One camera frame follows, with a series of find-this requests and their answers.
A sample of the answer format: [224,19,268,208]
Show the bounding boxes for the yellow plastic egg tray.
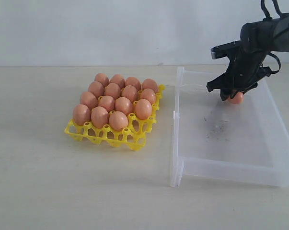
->
[64,84,165,150]

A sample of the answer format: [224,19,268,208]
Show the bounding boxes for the black cable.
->
[229,0,289,99]

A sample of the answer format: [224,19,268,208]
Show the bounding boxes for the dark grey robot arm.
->
[206,13,289,101]

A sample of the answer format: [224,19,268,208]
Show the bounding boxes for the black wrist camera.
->
[210,41,241,60]

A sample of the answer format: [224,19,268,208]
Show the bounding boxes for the clear plastic bin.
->
[170,67,289,187]

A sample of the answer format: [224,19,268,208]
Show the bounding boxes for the brown egg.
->
[110,74,125,89]
[122,85,138,103]
[91,106,109,128]
[227,92,244,104]
[104,83,121,100]
[135,99,152,120]
[88,81,104,98]
[140,88,156,104]
[109,111,128,131]
[142,79,159,93]
[73,104,91,126]
[125,76,142,91]
[80,92,98,110]
[98,95,115,112]
[94,73,110,87]
[115,97,133,116]

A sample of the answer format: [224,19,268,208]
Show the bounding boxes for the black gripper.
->
[206,47,271,101]

